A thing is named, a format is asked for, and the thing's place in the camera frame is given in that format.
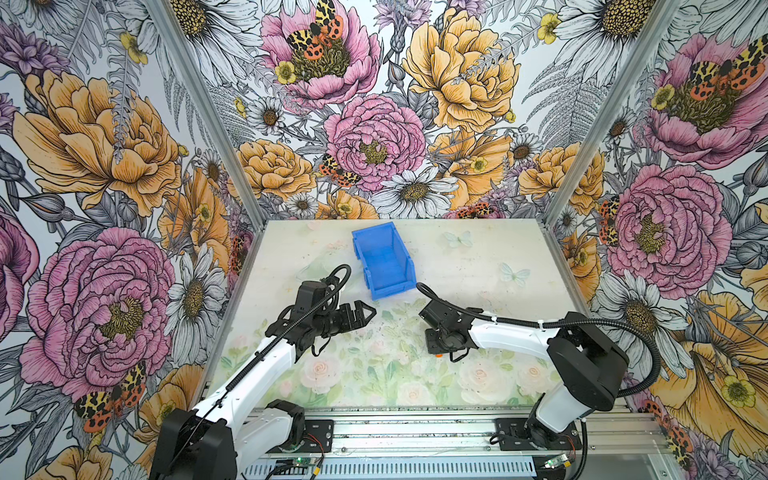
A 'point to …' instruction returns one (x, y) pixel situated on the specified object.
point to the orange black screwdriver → (439, 355)
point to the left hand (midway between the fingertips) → (363, 324)
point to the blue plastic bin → (387, 265)
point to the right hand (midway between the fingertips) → (438, 352)
